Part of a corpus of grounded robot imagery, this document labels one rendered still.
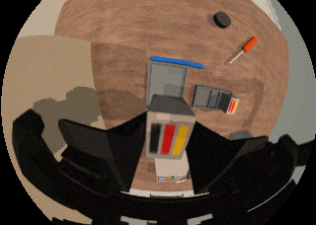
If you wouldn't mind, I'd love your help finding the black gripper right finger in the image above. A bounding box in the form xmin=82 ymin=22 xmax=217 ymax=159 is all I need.
xmin=185 ymin=122 xmax=269 ymax=194

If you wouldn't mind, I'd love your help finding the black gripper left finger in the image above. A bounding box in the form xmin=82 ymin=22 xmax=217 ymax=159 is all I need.
xmin=58 ymin=111 xmax=146 ymax=192

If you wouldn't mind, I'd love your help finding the black flat disc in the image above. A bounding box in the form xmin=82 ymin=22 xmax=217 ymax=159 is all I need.
xmin=213 ymin=11 xmax=230 ymax=29

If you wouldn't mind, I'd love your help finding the tan flat board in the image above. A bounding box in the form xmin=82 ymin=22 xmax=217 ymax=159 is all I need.
xmin=1 ymin=35 xmax=107 ymax=225

